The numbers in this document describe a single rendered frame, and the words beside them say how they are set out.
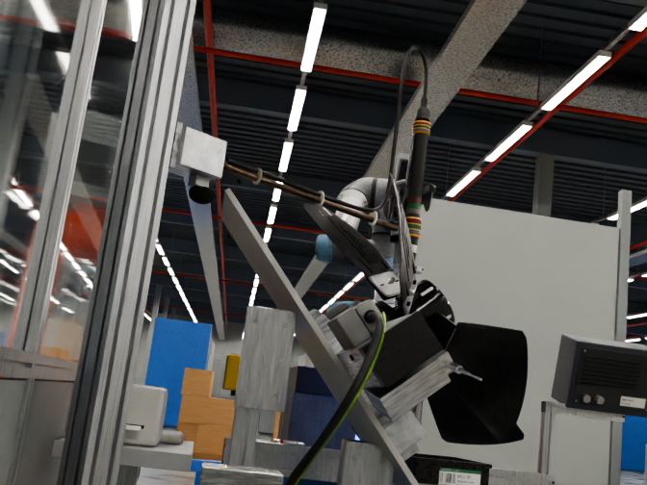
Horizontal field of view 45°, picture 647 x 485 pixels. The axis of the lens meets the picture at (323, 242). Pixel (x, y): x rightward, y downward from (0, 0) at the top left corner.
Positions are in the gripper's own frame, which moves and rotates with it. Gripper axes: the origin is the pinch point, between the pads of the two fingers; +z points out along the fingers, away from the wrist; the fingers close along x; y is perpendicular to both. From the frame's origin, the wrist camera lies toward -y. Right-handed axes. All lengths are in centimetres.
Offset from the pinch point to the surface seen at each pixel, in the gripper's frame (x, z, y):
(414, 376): 7, 36, 47
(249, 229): 38.2, 23.4, 22.0
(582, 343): -59, -32, 28
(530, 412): -110, -182, 45
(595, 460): -143, -182, 63
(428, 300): -1.7, 12.2, 29.1
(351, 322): 19, 39, 39
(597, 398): -65, -34, 43
